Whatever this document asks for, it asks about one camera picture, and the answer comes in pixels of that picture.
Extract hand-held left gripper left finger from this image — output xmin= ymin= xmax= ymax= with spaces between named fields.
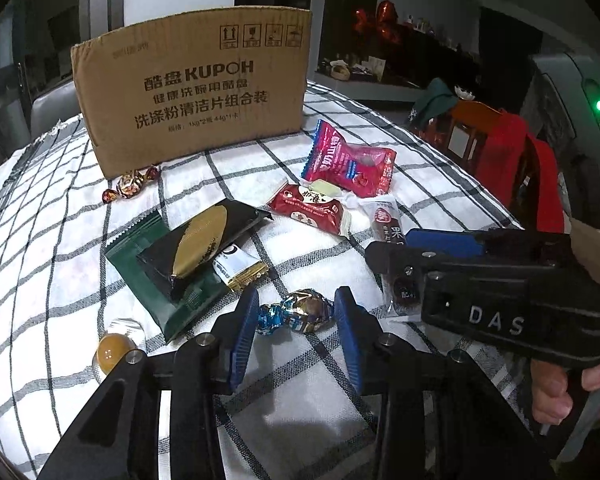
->
xmin=37 ymin=287 xmax=260 ymax=480

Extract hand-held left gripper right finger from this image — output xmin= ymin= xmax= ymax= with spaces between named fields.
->
xmin=332 ymin=286 xmax=558 ymax=480

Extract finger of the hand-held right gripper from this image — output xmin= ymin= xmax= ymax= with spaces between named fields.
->
xmin=364 ymin=240 xmax=431 ymax=286
xmin=404 ymin=228 xmax=501 ymax=261

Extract clear packet with dark filling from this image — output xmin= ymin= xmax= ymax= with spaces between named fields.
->
xmin=365 ymin=196 xmax=423 ymax=317

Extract blue twist-wrapped candy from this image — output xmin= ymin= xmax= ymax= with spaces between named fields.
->
xmin=256 ymin=288 xmax=337 ymax=335

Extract pale green candy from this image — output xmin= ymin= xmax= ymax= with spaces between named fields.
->
xmin=307 ymin=178 xmax=366 ymax=206

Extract red snack packet blue edges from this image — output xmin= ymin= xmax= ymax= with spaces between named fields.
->
xmin=300 ymin=119 xmax=398 ymax=198

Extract brown cardboard box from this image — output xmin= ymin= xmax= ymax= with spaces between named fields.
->
xmin=71 ymin=7 xmax=313 ymax=179

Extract person's right hand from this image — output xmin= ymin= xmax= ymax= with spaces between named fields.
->
xmin=530 ymin=355 xmax=600 ymax=424

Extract small white and gold packet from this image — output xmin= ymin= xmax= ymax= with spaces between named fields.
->
xmin=211 ymin=245 xmax=271 ymax=293

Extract dark red and white packet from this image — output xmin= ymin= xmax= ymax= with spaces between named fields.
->
xmin=267 ymin=182 xmax=353 ymax=238

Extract black and gold snack packet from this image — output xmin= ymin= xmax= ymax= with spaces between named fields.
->
xmin=136 ymin=198 xmax=275 ymax=302

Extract red cloth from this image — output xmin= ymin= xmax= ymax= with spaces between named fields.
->
xmin=472 ymin=112 xmax=568 ymax=233

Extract wooden chair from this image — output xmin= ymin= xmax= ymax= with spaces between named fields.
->
xmin=410 ymin=100 xmax=541 ymax=231

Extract yellow jelly cup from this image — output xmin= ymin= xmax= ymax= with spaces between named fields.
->
xmin=92 ymin=317 xmax=146 ymax=376

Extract dark green snack packet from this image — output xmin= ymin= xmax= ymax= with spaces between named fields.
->
xmin=105 ymin=209 xmax=241 ymax=345

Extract green cloth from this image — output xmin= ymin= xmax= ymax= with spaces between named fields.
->
xmin=412 ymin=78 xmax=461 ymax=126

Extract low sideboard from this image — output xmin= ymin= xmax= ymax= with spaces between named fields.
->
xmin=315 ymin=35 xmax=481 ymax=92

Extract brown twist-wrapped candy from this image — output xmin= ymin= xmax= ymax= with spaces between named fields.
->
xmin=101 ymin=165 xmax=161 ymax=205

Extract checked white tablecloth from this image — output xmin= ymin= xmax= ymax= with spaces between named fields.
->
xmin=0 ymin=80 xmax=571 ymax=480

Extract red balloons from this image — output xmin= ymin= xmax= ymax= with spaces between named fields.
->
xmin=352 ymin=1 xmax=406 ymax=46

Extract grey chair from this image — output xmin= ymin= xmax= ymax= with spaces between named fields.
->
xmin=30 ymin=92 xmax=88 ymax=136

